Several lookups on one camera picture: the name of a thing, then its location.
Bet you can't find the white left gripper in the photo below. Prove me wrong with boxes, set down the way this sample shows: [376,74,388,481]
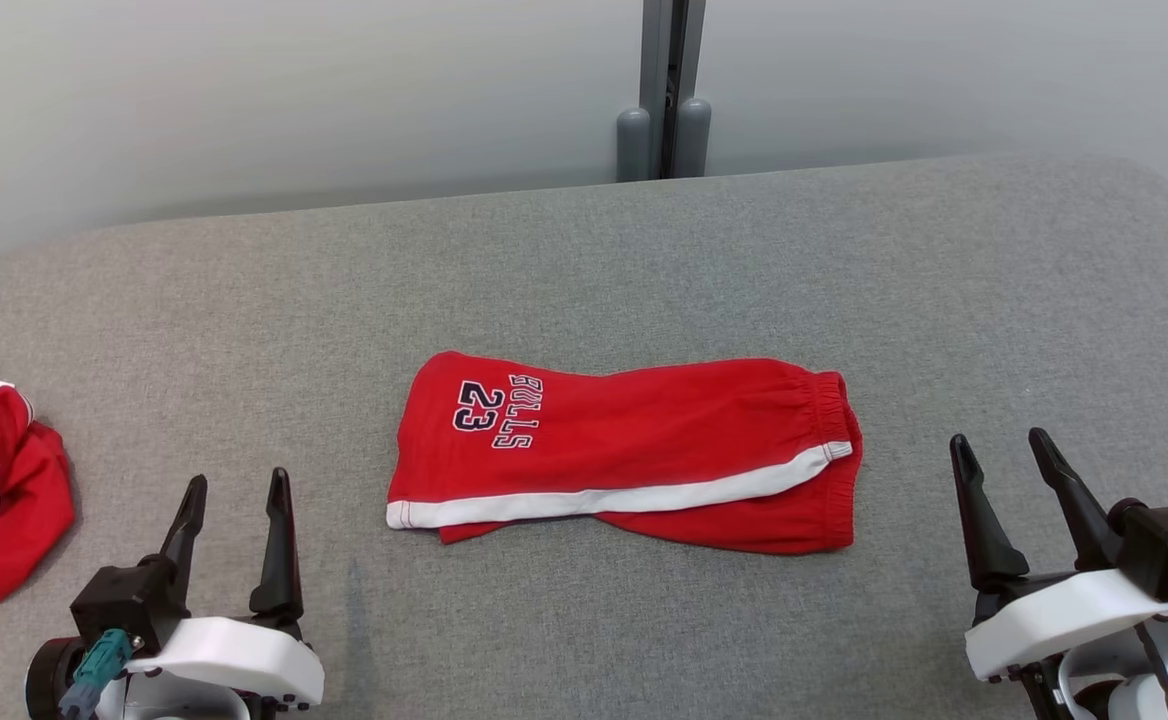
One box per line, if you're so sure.
[26,467,325,720]

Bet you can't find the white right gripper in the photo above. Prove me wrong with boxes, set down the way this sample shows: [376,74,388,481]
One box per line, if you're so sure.
[950,428,1168,683]

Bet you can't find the red and white jersey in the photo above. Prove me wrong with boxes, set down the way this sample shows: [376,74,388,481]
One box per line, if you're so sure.
[0,373,77,613]

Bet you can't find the red shorts with white stripe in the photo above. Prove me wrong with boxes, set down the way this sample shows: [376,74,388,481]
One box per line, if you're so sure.
[386,350,863,556]

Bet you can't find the left cable with teal connector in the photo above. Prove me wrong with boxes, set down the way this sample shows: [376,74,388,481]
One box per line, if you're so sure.
[59,628,135,720]

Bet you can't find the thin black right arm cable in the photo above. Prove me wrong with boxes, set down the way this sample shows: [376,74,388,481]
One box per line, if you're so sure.
[1137,622,1168,720]

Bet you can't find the grey metal partition post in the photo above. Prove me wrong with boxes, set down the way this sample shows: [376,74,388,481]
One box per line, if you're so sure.
[641,0,707,181]

